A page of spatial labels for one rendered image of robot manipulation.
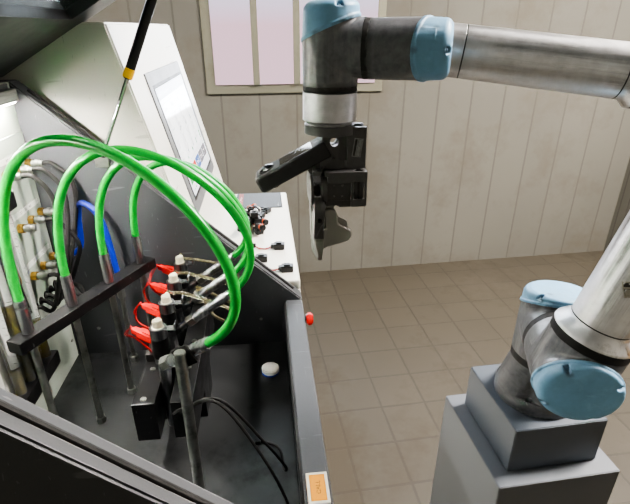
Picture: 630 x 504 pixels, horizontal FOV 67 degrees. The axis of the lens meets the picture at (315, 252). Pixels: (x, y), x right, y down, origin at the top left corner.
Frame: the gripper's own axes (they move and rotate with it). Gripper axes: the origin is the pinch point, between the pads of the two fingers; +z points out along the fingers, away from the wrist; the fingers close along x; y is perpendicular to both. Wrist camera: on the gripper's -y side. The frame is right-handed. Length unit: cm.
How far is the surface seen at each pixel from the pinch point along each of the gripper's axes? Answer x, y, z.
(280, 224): 72, -3, 24
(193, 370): 2.7, -21.8, 23.7
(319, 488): -22.6, -1.9, 25.5
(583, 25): 234, 190, -33
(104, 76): 35, -38, -24
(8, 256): -1.0, -45.1, -2.1
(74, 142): -8.2, -29.8, -19.9
